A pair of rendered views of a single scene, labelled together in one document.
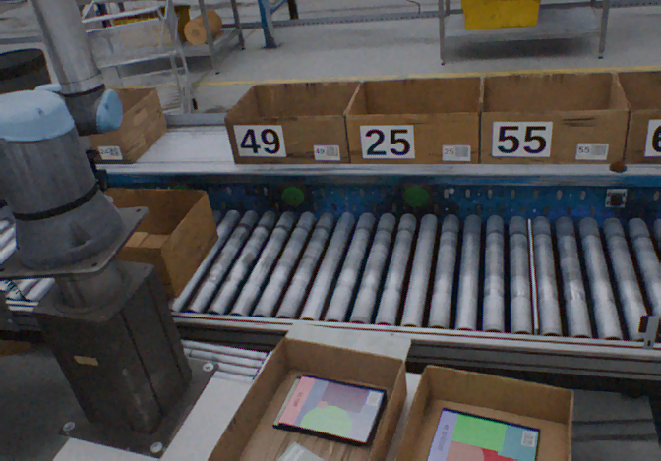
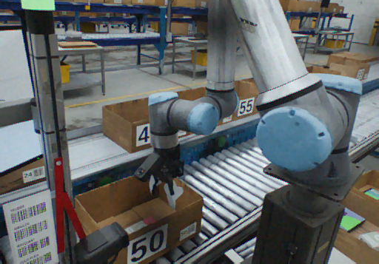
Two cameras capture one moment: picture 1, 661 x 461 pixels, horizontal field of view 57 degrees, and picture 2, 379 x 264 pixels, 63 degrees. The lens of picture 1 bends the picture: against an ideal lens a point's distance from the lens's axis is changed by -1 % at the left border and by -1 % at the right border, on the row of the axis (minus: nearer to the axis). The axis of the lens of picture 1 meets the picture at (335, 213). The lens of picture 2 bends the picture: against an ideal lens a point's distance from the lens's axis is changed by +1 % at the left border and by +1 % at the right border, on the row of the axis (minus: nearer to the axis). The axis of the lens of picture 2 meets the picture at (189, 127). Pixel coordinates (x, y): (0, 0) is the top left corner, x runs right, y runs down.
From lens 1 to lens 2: 1.65 m
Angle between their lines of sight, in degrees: 54
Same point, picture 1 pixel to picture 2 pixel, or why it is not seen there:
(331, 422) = (349, 221)
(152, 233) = (114, 216)
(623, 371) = not seen: hidden behind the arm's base
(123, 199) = (98, 196)
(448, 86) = (192, 92)
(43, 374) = not seen: outside the picture
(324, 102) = (141, 110)
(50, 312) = (321, 220)
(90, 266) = (359, 168)
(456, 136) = not seen: hidden behind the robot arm
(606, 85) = (237, 85)
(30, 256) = (346, 175)
